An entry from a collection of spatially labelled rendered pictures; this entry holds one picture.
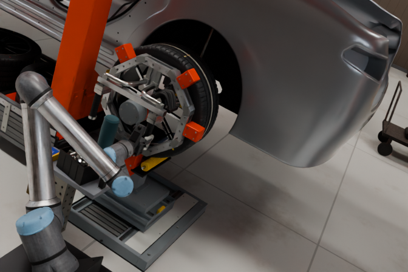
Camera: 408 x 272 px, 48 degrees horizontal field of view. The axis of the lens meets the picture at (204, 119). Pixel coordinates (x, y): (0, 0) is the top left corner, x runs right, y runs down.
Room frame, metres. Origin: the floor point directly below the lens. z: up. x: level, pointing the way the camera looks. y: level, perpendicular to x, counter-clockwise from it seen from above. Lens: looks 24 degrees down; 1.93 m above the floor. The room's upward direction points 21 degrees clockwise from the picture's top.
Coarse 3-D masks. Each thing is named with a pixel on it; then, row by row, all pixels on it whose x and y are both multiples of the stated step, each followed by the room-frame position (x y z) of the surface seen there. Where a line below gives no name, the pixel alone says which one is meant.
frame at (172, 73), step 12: (132, 60) 2.39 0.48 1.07; (144, 60) 2.36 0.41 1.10; (156, 60) 2.39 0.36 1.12; (120, 72) 2.45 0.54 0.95; (168, 72) 2.31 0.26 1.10; (180, 72) 2.36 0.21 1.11; (108, 96) 2.41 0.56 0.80; (180, 96) 2.29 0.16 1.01; (108, 108) 2.41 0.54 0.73; (192, 108) 2.29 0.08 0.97; (120, 120) 2.44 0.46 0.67; (180, 120) 2.27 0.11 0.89; (120, 132) 2.38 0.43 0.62; (180, 132) 2.26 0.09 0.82; (168, 144) 2.27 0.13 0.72
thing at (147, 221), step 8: (104, 192) 2.44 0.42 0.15; (96, 200) 2.40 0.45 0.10; (104, 200) 2.38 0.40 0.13; (112, 200) 2.36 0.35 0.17; (120, 200) 2.41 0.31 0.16; (168, 200) 2.56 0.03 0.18; (112, 208) 2.36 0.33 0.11; (120, 208) 2.34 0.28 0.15; (128, 208) 2.37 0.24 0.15; (152, 208) 2.46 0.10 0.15; (160, 208) 2.45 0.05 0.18; (168, 208) 2.55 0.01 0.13; (120, 216) 2.34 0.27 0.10; (128, 216) 2.32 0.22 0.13; (136, 216) 2.31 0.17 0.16; (144, 216) 2.35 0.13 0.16; (152, 216) 2.36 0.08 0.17; (160, 216) 2.46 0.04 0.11; (136, 224) 2.30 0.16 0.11; (144, 224) 2.29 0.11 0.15; (152, 224) 2.37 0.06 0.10
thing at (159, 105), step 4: (160, 72) 2.32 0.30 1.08; (156, 76) 2.33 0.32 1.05; (160, 76) 2.33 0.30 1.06; (156, 80) 2.33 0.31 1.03; (152, 84) 2.30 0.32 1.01; (156, 84) 2.31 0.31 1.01; (144, 88) 2.21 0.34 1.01; (148, 88) 2.23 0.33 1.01; (152, 88) 2.28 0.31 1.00; (156, 88) 2.31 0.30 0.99; (144, 92) 2.16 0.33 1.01; (144, 96) 2.14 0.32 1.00; (148, 96) 2.14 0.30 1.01; (148, 100) 2.13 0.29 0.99; (152, 100) 2.12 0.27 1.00; (156, 100) 2.12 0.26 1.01; (156, 104) 2.11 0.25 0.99; (160, 104) 2.11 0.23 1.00; (164, 104) 2.13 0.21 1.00; (160, 108) 2.10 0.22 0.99
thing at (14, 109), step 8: (0, 96) 2.69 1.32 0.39; (0, 104) 2.67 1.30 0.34; (8, 104) 2.64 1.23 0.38; (16, 104) 2.66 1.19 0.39; (0, 112) 2.67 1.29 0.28; (8, 112) 2.64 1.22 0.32; (16, 112) 2.63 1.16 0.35; (16, 120) 2.62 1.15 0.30; (56, 136) 2.56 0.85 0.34; (56, 144) 2.55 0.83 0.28
